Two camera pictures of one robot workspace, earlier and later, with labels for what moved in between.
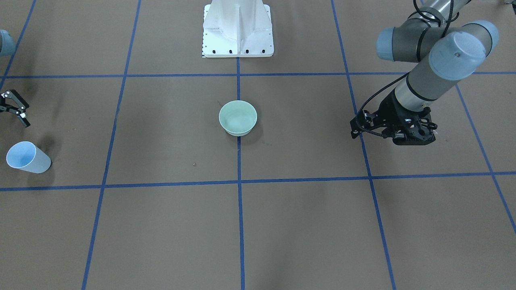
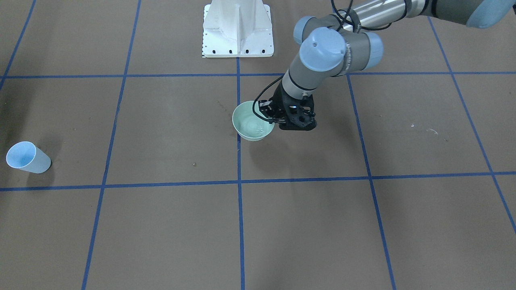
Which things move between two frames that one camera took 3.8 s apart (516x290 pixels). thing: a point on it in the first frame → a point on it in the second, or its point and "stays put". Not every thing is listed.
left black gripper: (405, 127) → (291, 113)
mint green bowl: (238, 117) → (250, 127)
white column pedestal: (234, 28) stays put
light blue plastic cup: (25, 155) stays put
